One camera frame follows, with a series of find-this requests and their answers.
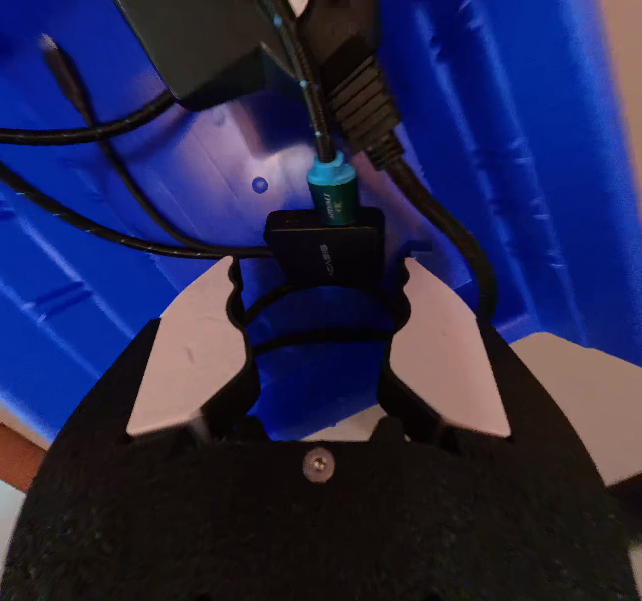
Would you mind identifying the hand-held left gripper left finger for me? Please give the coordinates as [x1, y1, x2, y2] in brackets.
[125, 255, 260, 439]

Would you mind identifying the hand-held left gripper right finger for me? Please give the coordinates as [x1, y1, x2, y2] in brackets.
[377, 256, 512, 442]

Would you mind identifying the black usb hub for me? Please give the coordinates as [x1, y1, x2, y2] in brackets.
[263, 207, 387, 293]

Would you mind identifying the braided usb cable green plug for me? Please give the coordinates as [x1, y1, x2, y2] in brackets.
[0, 0, 402, 357]

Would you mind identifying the blue plastic bin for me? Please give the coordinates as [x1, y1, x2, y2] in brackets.
[0, 0, 618, 442]

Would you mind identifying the black power adapter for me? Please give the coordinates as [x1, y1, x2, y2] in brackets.
[100, 0, 283, 110]

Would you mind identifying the thick black connector cable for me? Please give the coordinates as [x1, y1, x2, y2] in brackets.
[301, 0, 498, 322]

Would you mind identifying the thin black hub cable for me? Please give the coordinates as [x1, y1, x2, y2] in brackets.
[42, 34, 274, 261]

